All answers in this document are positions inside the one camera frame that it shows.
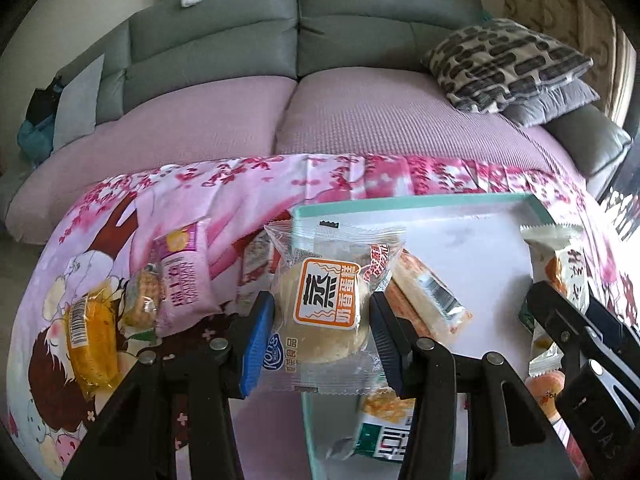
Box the cream snack packet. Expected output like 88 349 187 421
520 222 593 378

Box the patterned beige curtain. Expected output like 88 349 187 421
502 0 631 126

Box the red white snack packet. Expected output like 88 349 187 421
235 232 281 313

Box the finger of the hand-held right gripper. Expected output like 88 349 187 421
525 281 603 378
584 290 640 378

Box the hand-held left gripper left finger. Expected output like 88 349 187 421
60 290 276 480

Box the yellow snack packet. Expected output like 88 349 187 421
62 282 126 401

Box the orange snack packet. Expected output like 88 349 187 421
387 250 473 346

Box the teal rimmed tray box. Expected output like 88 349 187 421
290 192 566 480

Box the pink printed blanket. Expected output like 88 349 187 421
0 152 640 480

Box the teal cloth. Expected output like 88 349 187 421
16 117 56 163

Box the clear steamed cake packet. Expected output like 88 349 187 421
262 220 407 395

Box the pink sofa cover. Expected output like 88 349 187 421
5 67 588 243

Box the black bag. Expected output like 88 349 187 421
25 76 63 126

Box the grey sofa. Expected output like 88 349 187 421
0 0 633 246

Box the white green snack packet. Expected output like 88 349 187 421
325 387 416 466

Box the pink snack packet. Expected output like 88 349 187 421
152 217 223 338

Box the leopard print pillow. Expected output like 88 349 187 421
421 17 594 113

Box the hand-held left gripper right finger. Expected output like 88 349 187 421
369 290 581 480

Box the peach snack packet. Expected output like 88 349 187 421
525 370 568 421

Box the light grey pillow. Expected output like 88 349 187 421
52 53 106 151

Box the clear cookie packet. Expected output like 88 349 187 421
122 262 163 331

